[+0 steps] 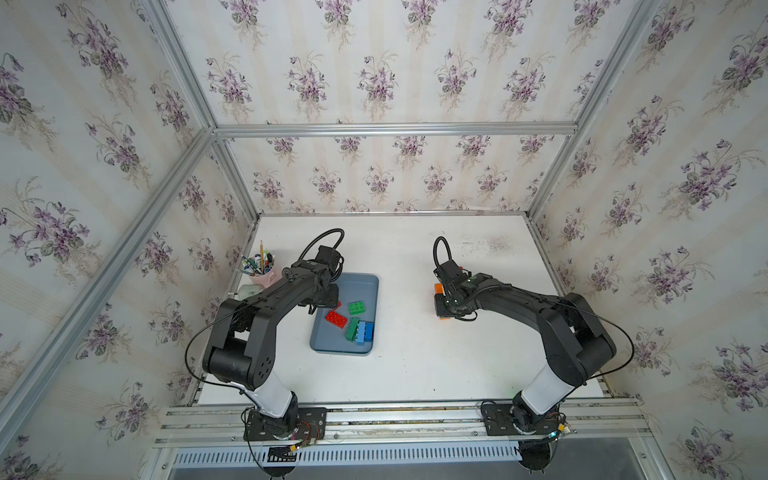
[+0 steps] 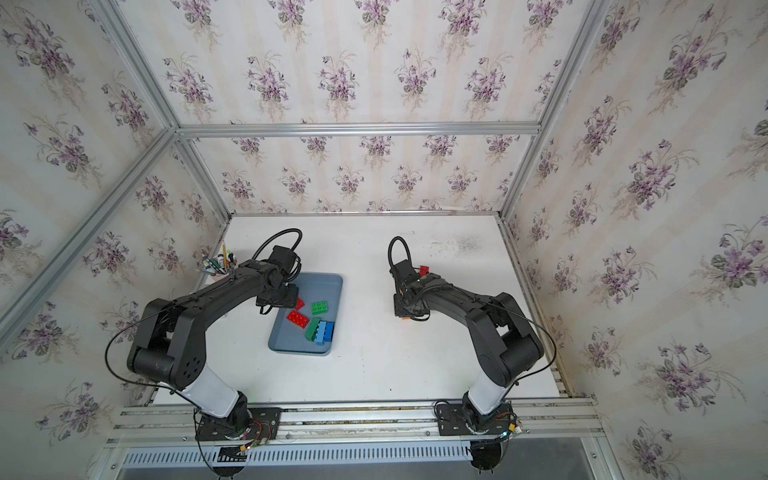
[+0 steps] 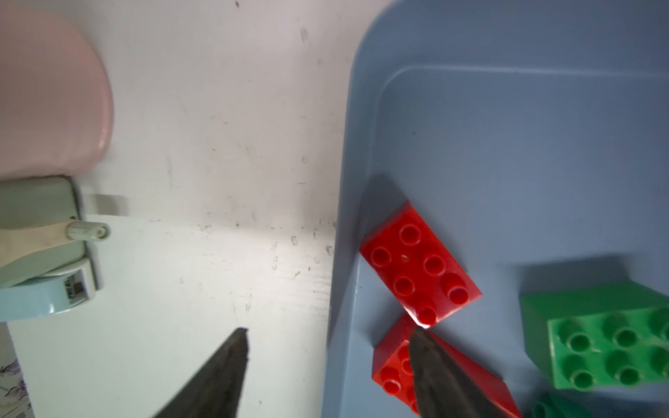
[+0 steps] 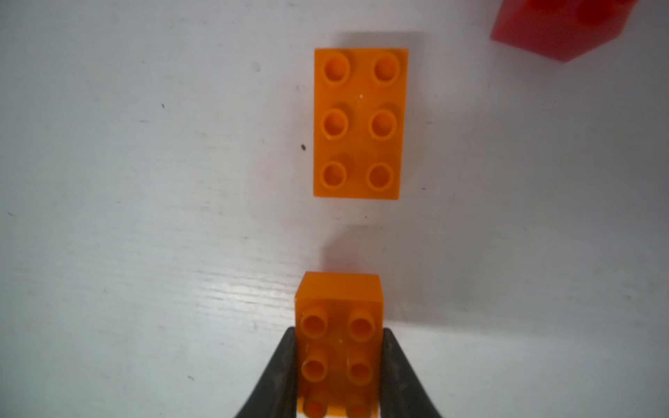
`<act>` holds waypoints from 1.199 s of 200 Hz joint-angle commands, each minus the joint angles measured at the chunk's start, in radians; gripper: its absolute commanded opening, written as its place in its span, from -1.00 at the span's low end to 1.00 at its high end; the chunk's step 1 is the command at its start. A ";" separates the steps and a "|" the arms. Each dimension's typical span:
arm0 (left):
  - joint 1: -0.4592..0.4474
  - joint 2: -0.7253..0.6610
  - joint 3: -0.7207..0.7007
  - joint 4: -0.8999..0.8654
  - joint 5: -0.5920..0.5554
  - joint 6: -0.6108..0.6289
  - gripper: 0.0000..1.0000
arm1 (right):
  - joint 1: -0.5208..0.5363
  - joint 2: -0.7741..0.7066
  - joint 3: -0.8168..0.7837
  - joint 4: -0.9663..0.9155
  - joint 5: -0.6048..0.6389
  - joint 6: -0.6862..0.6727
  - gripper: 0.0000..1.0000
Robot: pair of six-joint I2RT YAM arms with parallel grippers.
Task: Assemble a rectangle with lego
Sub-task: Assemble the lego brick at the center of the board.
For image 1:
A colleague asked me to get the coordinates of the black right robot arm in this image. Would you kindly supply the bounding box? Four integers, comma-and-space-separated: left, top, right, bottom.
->
434, 268, 617, 435

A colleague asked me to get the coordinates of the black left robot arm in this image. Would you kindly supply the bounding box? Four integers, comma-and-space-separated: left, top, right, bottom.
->
202, 260, 338, 419

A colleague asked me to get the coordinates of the long dark green lego brick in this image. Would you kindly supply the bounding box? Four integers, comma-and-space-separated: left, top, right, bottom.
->
345, 317, 360, 342

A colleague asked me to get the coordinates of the light blue lego brick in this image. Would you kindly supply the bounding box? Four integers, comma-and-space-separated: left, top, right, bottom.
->
355, 321, 367, 345

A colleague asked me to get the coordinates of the blue plastic tray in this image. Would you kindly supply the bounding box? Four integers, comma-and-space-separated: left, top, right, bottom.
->
309, 273, 379, 356

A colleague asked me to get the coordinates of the pink pen holder cup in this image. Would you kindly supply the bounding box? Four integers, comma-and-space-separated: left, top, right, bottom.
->
249, 266, 282, 289

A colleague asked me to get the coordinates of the pale green lotion bottle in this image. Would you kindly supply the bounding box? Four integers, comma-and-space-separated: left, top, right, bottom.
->
237, 284, 264, 300

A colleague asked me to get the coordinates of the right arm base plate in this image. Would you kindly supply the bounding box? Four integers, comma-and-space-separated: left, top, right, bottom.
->
479, 400, 566, 437

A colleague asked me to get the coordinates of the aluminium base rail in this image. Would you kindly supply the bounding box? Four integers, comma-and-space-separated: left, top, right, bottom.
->
152, 398, 658, 472

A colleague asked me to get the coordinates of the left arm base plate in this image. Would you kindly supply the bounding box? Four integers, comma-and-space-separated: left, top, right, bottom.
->
240, 407, 328, 443

